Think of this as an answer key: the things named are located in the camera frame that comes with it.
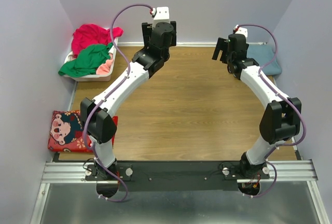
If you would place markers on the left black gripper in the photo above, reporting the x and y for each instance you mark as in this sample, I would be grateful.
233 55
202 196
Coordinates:
146 31

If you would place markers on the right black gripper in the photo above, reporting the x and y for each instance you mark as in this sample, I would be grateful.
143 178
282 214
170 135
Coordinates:
220 45

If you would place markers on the green t-shirt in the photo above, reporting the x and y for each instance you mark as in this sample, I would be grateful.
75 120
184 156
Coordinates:
87 61

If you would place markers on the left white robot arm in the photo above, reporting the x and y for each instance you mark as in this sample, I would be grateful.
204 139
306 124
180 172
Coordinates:
97 114

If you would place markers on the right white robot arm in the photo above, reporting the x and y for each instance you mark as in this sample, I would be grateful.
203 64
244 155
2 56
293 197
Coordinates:
280 121

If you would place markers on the folded blue t-shirt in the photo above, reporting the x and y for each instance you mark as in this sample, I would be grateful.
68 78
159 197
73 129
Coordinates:
263 54

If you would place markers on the pink t-shirt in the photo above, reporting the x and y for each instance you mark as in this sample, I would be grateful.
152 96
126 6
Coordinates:
104 68

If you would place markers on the white plastic bin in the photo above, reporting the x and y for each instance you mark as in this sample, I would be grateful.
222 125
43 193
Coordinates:
115 33

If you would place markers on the magenta t-shirt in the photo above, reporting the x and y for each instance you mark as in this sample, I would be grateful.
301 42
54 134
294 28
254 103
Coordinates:
89 34

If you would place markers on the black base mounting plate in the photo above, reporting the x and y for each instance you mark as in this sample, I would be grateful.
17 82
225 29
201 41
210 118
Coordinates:
141 176

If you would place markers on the red cartoon folded cloth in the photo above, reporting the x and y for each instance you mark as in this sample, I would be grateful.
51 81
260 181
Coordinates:
66 133

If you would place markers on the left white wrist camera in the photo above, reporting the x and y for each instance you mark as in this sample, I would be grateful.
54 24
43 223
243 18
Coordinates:
160 14

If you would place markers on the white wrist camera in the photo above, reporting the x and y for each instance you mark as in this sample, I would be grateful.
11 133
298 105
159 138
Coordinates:
240 30
160 14

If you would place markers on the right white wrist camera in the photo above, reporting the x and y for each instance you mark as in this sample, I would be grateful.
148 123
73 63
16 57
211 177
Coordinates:
240 30

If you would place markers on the aluminium rail frame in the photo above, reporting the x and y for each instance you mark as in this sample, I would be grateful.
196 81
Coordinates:
73 173

